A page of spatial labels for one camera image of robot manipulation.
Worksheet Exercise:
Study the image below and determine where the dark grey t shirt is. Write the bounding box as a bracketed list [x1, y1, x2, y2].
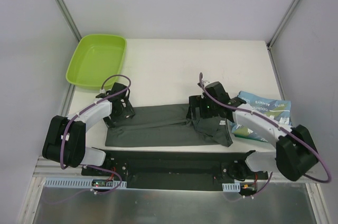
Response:
[105, 104, 233, 147]

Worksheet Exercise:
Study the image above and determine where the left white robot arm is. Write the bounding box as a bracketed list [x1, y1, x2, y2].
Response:
[42, 83, 135, 176]

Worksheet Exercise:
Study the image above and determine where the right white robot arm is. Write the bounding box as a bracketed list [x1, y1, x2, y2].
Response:
[187, 81, 319, 181]

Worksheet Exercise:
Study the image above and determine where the folded green t shirt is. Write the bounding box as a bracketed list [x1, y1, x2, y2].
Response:
[234, 134, 255, 140]

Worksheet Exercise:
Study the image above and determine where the lime green plastic bin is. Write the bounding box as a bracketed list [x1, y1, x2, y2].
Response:
[65, 34, 127, 90]

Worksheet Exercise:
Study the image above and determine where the folded blue printed t shirt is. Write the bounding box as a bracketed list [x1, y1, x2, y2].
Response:
[231, 91, 292, 142]

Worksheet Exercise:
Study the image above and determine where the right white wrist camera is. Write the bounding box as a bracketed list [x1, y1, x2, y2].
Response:
[198, 79, 210, 88]

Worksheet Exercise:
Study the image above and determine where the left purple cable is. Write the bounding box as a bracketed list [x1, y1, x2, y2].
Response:
[60, 74, 133, 195]

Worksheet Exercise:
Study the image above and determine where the right white cable duct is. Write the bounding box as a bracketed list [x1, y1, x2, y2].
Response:
[222, 182, 241, 193]

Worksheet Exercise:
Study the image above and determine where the white cable duct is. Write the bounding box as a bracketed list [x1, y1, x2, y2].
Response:
[44, 178, 127, 190]
[222, 182, 241, 193]

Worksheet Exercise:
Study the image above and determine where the left white cable duct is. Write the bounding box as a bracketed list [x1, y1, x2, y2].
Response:
[44, 178, 127, 190]

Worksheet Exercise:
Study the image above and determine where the right aluminium frame post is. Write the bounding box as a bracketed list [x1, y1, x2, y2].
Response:
[267, 0, 301, 50]

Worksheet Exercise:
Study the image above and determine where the aluminium frame post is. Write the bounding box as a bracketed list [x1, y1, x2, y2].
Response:
[267, 0, 301, 50]
[55, 0, 82, 42]

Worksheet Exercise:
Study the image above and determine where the left aluminium frame post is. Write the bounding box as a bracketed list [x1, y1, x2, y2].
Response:
[55, 0, 82, 42]

